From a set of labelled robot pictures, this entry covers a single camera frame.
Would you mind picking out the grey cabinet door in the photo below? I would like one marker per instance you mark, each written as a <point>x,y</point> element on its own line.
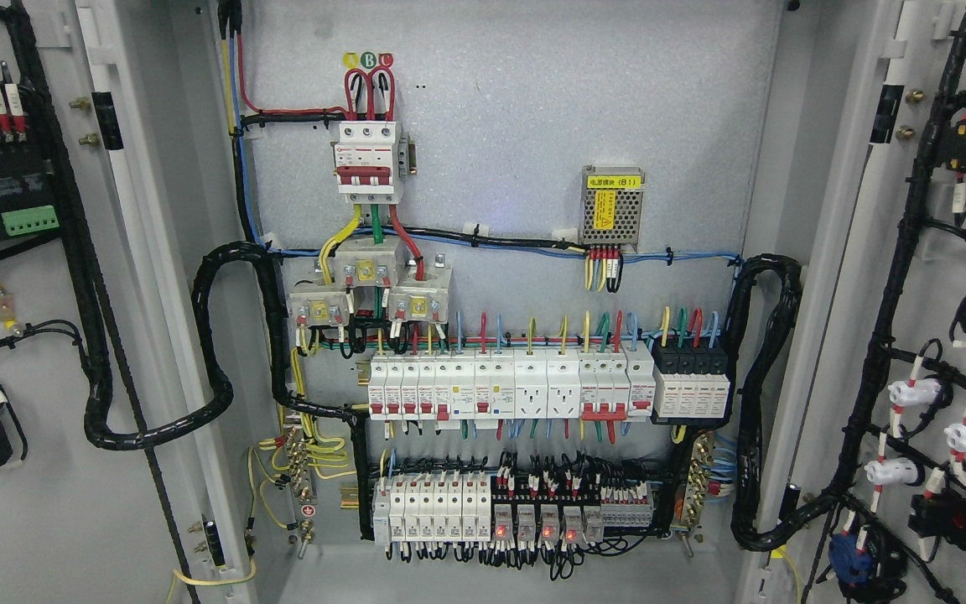
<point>851,419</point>
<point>79,524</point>

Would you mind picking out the grey current transformer cluster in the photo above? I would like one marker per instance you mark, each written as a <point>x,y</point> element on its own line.
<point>375,278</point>

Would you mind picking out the white socket breaker row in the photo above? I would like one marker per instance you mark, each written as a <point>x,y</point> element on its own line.
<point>513,387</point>

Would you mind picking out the metal mesh power supply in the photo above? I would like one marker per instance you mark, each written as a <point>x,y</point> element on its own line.
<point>612,198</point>

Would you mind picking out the red three-pole main breaker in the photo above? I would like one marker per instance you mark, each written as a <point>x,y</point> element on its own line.
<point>371,161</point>

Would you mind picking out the lower relay and breaker row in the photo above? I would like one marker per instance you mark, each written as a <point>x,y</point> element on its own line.
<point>507,517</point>

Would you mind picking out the black surge protector module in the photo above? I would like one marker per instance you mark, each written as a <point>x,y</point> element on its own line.
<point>692,385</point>

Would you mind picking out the yellow terminal post pair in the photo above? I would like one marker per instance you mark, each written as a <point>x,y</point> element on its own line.
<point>7,313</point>

